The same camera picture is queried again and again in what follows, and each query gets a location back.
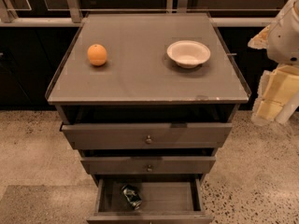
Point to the grey drawer cabinet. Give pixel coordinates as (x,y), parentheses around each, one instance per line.
(139,83)

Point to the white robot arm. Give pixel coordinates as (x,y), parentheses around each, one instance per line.
(283,36)

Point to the orange fruit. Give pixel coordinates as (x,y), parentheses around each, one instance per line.
(97,55)

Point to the metal window frame rail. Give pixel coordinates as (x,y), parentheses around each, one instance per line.
(223,13)

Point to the grey drawer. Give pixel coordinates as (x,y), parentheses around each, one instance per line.
(148,165)
(146,135)
(164,201)

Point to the white paper bowl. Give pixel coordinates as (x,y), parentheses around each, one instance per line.
(188,54)

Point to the top grey drawer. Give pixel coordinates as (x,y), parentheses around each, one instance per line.
(146,135)

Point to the bottom grey drawer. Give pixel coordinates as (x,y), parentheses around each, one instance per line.
(164,201)

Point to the crushed green can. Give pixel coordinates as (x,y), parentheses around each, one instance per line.
(131,195)

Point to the middle grey drawer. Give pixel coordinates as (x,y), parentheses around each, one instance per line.
(148,165)

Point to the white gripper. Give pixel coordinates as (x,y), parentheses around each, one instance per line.
(284,42)

